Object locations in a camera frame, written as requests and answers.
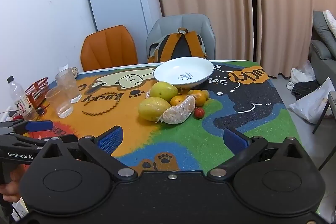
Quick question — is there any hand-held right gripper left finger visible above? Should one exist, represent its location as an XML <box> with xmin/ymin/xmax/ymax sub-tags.
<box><xmin>39</xmin><ymin>126</ymin><xmax>138</xmax><ymax>182</ymax></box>

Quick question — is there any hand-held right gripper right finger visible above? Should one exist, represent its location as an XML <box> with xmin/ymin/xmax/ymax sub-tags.
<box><xmin>207</xmin><ymin>127</ymin><xmax>306</xmax><ymax>182</ymax></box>

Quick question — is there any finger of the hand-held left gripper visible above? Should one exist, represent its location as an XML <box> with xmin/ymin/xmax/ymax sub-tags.
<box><xmin>10</xmin><ymin>133</ymin><xmax>79</xmax><ymax>147</ymax></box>
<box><xmin>0</xmin><ymin>120</ymin><xmax>54</xmax><ymax>135</ymax></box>

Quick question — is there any yellow pear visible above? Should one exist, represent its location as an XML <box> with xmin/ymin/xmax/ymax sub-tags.
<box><xmin>150</xmin><ymin>81</ymin><xmax>179</xmax><ymax>102</ymax></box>
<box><xmin>138</xmin><ymin>97</ymin><xmax>172</xmax><ymax>122</ymax></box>

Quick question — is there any white ceramic bowl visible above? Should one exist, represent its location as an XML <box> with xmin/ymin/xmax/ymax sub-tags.
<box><xmin>154</xmin><ymin>57</ymin><xmax>214</xmax><ymax>89</ymax></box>

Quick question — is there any person's left hand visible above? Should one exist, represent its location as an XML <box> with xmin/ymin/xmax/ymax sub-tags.
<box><xmin>0</xmin><ymin>168</ymin><xmax>24</xmax><ymax>203</ymax></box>

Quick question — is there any short clear plastic cup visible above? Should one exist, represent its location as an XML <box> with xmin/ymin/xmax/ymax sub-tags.
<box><xmin>45</xmin><ymin>86</ymin><xmax>74</xmax><ymax>118</ymax></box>

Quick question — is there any red plastic basket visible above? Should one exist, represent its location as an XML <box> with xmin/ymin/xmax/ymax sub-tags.
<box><xmin>25</xmin><ymin>77</ymin><xmax>50</xmax><ymax>107</ymax></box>

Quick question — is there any clear plastic bottle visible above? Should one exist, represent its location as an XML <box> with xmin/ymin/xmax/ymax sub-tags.
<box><xmin>7</xmin><ymin>76</ymin><xmax>38</xmax><ymax>121</ymax></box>

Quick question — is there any colourful cat printed mat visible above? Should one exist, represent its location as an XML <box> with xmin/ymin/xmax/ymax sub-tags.
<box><xmin>39</xmin><ymin>60</ymin><xmax>302</xmax><ymax>172</ymax></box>

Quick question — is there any tall clear plastic cup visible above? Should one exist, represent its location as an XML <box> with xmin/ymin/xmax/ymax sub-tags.
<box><xmin>55</xmin><ymin>68</ymin><xmax>82</xmax><ymax>104</ymax></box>

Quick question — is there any large white plastic bag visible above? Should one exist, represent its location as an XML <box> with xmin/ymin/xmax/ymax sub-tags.
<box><xmin>288</xmin><ymin>77</ymin><xmax>336</xmax><ymax>124</ymax></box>

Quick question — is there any black cloth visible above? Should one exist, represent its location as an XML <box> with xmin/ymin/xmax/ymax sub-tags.
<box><xmin>292</xmin><ymin>80</ymin><xmax>319</xmax><ymax>101</ymax></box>

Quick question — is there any orange chair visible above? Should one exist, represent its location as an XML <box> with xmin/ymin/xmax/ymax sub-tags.
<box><xmin>80</xmin><ymin>25</ymin><xmax>139</xmax><ymax>72</ymax></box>

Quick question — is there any crumpled clear plastic bag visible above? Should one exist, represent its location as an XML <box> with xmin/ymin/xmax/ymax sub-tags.
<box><xmin>287</xmin><ymin>60</ymin><xmax>315</xmax><ymax>90</ymax></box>

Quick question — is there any orange and black backpack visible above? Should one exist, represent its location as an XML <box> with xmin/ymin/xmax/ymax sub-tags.
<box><xmin>147</xmin><ymin>28</ymin><xmax>208</xmax><ymax>63</ymax></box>

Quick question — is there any grey sofa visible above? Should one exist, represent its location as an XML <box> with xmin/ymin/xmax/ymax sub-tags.
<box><xmin>308</xmin><ymin>11</ymin><xmax>336</xmax><ymax>88</ymax></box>

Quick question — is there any grey chair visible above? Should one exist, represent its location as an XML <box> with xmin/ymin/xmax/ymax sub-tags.
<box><xmin>146</xmin><ymin>14</ymin><xmax>216</xmax><ymax>63</ymax></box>

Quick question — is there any grey pillow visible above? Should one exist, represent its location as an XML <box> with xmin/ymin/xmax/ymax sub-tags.
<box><xmin>314</xmin><ymin>11</ymin><xmax>336</xmax><ymax>42</ymax></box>

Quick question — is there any narrow pink curtain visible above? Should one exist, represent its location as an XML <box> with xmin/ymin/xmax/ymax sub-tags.
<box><xmin>255</xmin><ymin>0</ymin><xmax>336</xmax><ymax>77</ymax></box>

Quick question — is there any white pillow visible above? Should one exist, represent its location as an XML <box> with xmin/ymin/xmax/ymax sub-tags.
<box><xmin>323</xmin><ymin>10</ymin><xmax>336</xmax><ymax>35</ymax></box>

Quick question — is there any brown spiral hair tie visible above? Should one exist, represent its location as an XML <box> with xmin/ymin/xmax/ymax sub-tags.
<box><xmin>82</xmin><ymin>99</ymin><xmax>122</xmax><ymax>115</ymax></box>

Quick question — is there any black chair frame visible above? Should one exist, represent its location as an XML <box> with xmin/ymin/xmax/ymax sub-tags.
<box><xmin>312</xmin><ymin>91</ymin><xmax>336</xmax><ymax>170</ymax></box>

